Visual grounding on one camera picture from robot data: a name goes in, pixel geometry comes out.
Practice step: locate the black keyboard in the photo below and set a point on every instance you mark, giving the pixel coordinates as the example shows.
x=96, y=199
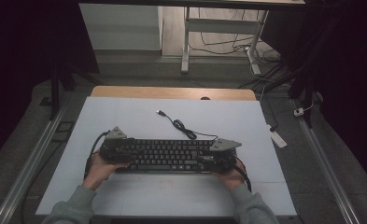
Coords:
x=172, y=155

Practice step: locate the small white adapter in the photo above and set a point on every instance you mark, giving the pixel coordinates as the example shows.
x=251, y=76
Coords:
x=298, y=112

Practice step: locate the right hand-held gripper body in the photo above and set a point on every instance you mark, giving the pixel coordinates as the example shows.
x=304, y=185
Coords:
x=224, y=160

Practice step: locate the black metal stand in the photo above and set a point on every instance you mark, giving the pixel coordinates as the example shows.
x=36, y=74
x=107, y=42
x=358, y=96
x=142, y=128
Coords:
x=55, y=93
x=308, y=105

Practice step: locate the aluminium floor rail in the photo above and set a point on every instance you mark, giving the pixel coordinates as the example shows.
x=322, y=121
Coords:
x=28, y=169
x=327, y=165

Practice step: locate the person's right hand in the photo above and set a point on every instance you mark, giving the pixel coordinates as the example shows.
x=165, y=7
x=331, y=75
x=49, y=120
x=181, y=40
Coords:
x=231, y=180

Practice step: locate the white cabinet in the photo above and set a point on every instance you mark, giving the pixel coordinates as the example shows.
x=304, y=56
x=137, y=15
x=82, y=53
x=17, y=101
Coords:
x=122, y=28

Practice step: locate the person's left hand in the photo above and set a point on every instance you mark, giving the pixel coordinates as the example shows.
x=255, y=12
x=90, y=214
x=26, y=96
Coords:
x=101, y=172

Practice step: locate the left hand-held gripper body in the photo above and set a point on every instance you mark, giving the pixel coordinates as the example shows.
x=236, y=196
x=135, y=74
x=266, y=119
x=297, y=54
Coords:
x=112, y=149

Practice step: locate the dark curtain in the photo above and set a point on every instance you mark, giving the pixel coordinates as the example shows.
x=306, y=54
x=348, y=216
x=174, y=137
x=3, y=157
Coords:
x=22, y=62
x=349, y=77

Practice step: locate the white desk frame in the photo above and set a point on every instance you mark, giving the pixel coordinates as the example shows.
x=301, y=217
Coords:
x=221, y=25

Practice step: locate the white table cover sheet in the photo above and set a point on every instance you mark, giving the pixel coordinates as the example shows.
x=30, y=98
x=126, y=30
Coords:
x=128, y=115

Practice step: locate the black floor plate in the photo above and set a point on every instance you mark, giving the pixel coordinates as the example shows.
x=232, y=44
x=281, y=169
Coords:
x=64, y=129

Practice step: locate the white power strip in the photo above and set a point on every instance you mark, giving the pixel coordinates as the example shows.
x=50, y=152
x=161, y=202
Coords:
x=278, y=139

